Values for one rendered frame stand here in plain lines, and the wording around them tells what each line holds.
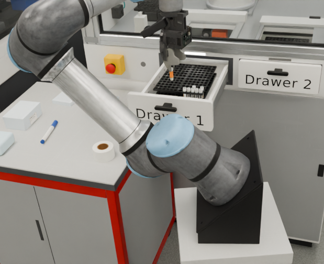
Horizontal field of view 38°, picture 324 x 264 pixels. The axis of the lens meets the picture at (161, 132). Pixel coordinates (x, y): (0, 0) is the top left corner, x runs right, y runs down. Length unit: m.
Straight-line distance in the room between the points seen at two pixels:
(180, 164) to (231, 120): 0.81
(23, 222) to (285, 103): 1.06
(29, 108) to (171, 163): 0.84
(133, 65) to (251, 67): 0.48
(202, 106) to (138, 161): 0.36
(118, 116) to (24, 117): 0.64
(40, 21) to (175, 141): 0.40
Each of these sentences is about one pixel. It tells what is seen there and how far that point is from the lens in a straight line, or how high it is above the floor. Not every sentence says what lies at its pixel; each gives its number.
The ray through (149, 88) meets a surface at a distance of 1.68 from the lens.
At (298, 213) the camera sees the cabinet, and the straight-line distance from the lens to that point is 2.14.
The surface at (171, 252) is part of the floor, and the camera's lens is 2.25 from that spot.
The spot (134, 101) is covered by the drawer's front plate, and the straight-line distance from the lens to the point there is 1.56.
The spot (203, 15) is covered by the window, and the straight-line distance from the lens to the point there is 1.75.
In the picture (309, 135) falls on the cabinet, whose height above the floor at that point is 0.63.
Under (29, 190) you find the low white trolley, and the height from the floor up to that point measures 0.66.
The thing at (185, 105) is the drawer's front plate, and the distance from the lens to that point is 1.51.
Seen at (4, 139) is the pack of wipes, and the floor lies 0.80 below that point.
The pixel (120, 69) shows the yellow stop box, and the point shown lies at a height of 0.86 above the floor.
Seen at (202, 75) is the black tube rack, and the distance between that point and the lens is 1.72.
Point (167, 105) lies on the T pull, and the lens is 1.50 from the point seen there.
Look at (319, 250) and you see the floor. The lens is 2.31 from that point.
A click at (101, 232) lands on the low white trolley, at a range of 1.63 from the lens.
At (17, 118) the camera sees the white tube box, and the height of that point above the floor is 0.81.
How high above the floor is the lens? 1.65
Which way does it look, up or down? 33 degrees down
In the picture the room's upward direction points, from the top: 4 degrees counter-clockwise
